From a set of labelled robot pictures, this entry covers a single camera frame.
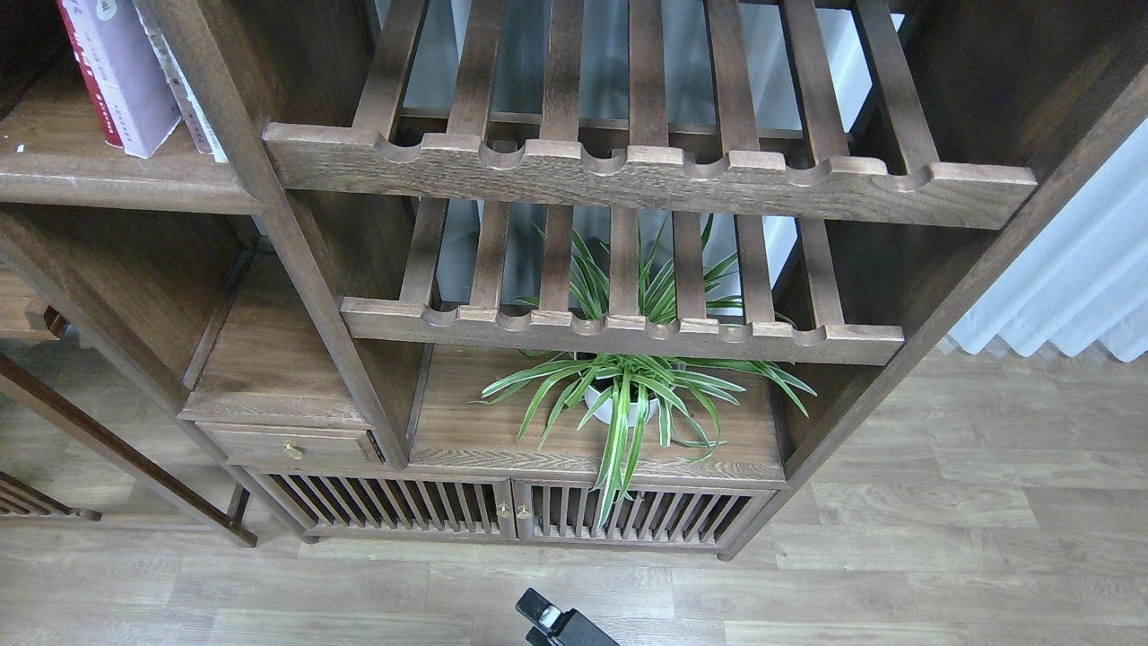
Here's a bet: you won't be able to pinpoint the dark wooden bookshelf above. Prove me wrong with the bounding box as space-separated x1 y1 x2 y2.
3 1 1145 560

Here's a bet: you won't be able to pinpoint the white plant pot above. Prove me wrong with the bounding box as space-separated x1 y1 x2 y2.
583 378 660 427

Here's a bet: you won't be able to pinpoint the white curtain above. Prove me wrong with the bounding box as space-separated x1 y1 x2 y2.
943 124 1147 361

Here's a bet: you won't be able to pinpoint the red cover book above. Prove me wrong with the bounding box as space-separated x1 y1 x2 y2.
57 1 123 150

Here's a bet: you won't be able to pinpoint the green spider plant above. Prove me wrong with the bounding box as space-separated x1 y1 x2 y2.
476 231 816 528

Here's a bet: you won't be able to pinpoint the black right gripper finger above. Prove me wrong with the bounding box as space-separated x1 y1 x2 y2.
514 587 618 646

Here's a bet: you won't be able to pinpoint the upright books on left shelf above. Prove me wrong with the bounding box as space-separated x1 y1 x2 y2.
135 8 227 163

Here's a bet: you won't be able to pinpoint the white and purple book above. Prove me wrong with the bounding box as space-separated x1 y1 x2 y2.
69 1 181 159

